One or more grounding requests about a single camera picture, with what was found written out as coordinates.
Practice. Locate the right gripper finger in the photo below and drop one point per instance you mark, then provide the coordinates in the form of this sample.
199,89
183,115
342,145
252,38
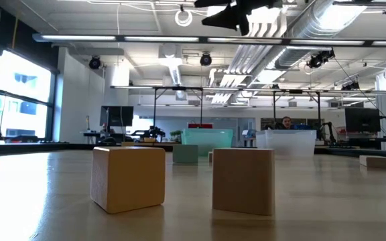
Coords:
224,20
244,25

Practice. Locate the teal wooden triangle block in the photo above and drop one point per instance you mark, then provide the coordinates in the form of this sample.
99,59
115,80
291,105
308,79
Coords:
185,154

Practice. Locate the natural wooden block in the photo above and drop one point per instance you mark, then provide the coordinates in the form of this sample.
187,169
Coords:
375,162
243,180

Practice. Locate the black background robot arm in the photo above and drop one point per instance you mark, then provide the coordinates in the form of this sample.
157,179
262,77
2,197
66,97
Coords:
328,134
152,132

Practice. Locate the person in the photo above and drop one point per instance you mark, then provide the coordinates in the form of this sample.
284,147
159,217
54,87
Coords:
287,122

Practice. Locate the red box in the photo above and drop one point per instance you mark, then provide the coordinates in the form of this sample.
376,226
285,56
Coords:
200,126

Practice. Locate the blue box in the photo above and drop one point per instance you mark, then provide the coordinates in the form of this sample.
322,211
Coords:
303,127

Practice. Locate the green translucent plastic bin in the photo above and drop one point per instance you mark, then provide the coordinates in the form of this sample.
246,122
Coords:
209,139

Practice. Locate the green potted plant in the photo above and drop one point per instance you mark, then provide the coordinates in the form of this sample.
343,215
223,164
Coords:
176,134

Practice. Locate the clear plastic bin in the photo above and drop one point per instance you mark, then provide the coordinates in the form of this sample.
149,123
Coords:
290,144

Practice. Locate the small tan box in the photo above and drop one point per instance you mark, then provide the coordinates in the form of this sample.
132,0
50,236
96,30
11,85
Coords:
149,140

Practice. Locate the black computer monitor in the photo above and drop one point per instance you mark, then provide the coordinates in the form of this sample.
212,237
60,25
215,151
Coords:
116,116
362,119

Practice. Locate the long LED light bar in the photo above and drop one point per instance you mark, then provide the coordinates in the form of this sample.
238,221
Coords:
79,37

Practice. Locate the dark office desk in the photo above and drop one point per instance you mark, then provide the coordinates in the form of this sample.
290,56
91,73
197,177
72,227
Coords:
90,134

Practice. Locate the large glass window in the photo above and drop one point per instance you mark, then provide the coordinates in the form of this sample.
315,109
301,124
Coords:
22,87

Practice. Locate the black ceiling camera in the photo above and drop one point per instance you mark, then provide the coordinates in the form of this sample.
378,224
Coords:
318,59
205,59
94,63

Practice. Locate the black metal gantry frame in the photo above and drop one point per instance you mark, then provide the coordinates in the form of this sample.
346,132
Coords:
297,91
179,88

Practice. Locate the black aluminium table frame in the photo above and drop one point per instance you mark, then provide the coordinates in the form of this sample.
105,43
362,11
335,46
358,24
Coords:
39,147

